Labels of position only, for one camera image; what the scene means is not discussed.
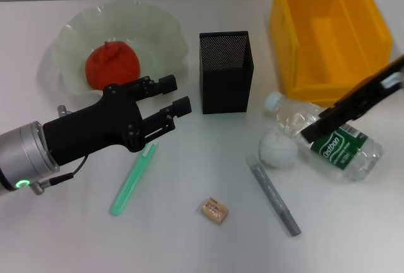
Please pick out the yellow plastic bin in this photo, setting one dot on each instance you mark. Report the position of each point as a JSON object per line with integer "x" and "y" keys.
{"x": 331, "y": 33}

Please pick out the clear green-label water bottle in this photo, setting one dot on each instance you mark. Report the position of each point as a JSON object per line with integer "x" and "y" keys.
{"x": 350, "y": 156}

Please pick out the grey marker pen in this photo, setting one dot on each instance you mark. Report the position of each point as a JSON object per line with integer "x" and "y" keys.
{"x": 271, "y": 191}

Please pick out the beige eraser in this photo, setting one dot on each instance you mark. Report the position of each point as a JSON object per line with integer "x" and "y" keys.
{"x": 214, "y": 210}

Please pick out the green translucent pen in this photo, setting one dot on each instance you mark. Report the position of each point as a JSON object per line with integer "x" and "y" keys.
{"x": 132, "y": 178}

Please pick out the black mesh pen holder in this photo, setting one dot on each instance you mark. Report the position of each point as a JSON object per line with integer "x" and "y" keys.
{"x": 225, "y": 77}

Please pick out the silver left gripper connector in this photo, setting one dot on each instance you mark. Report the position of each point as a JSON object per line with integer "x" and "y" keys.
{"x": 63, "y": 111}

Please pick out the green glass fruit plate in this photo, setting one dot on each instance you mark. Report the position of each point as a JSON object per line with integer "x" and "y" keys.
{"x": 151, "y": 33}

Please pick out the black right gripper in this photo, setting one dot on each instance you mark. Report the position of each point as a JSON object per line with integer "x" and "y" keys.
{"x": 375, "y": 91}

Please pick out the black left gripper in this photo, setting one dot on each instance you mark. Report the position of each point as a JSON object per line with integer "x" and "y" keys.
{"x": 94, "y": 131}

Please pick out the white paper ball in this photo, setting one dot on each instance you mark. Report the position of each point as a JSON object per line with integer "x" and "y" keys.
{"x": 277, "y": 151}

